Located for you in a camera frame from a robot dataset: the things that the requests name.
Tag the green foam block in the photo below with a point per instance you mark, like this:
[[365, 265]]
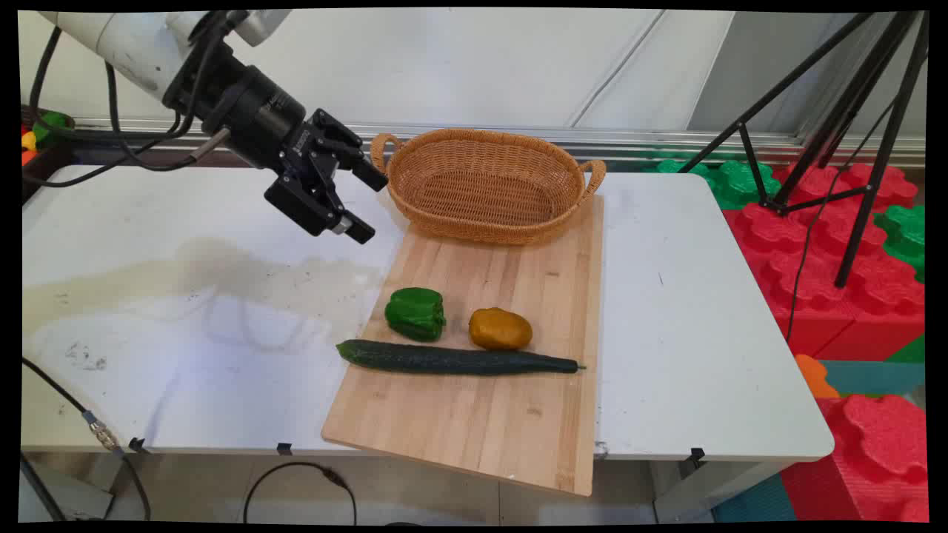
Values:
[[905, 233], [729, 181]]

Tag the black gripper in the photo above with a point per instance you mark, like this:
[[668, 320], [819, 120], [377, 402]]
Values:
[[266, 122]]

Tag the orange foam piece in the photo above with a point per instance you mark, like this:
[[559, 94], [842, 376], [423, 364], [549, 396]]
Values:
[[815, 376]]

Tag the yellow toy piece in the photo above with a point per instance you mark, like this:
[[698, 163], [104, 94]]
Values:
[[29, 139]]

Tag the grey table leg frame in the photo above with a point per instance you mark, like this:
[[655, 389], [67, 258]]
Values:
[[703, 492]]

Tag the large red foam block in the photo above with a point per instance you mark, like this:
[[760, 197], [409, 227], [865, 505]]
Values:
[[822, 274]]

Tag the aluminium wall rail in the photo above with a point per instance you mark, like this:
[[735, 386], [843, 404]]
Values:
[[652, 141]]

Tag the woven wicker basket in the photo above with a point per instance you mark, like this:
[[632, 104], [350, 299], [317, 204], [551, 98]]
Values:
[[485, 189]]

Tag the teal foam mat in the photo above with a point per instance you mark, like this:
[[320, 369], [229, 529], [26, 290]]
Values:
[[874, 377]]

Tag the black camera tripod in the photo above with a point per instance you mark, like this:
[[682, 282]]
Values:
[[859, 133]]

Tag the long dark green cucumber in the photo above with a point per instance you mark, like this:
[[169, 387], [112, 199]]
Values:
[[452, 360]]

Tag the brown potato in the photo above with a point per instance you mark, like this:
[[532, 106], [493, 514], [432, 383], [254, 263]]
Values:
[[501, 329]]

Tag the orange toy piece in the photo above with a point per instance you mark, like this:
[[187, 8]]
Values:
[[27, 156]]

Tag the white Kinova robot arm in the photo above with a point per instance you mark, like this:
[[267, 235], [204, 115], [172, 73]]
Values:
[[126, 44]]

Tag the wooden cutting board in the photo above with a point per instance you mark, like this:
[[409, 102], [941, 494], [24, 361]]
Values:
[[481, 370]]

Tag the green bell pepper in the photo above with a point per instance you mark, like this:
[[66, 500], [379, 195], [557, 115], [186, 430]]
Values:
[[416, 314]]

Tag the green toy piece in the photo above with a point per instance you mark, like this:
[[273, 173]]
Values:
[[53, 124]]

